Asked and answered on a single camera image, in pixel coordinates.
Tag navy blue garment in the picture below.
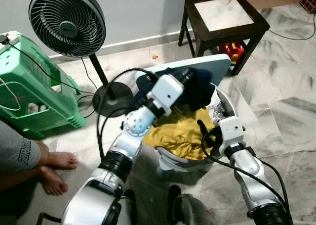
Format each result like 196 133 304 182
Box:
129 67 215 112

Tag yellow garment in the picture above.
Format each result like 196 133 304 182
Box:
142 106 218 161

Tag white garment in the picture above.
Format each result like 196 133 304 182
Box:
210 89 230 124

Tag light blue plastic stool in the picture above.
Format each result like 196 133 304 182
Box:
134 53 232 94

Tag grey plastic basin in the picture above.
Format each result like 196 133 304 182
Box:
156 84 238 174

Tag red toy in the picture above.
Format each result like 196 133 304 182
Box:
220 41 245 63

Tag dark wooden chair marble seat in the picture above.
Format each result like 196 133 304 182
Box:
179 0 271 76

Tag robot right leg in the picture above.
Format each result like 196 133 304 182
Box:
168 184 218 225

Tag black floor fan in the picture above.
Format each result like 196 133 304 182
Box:
28 0 134 118

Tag green plastic stool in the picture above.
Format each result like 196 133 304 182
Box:
0 31 87 139

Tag bare leg of person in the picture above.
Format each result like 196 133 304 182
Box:
0 141 50 191

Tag white power strip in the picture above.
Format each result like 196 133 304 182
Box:
0 32 20 45

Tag grey printed shorts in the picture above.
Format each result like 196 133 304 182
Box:
0 121 42 174

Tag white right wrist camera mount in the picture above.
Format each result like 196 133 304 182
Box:
219 116 245 156

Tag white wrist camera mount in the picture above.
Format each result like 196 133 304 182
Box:
219 116 245 156
147 74 184 116

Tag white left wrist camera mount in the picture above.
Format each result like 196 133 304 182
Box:
147 74 184 116

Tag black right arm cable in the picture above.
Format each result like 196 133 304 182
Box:
200 129 292 216

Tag black floor cable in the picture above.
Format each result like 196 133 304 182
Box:
267 12 316 42

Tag black fan cable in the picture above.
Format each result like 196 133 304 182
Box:
0 34 99 119

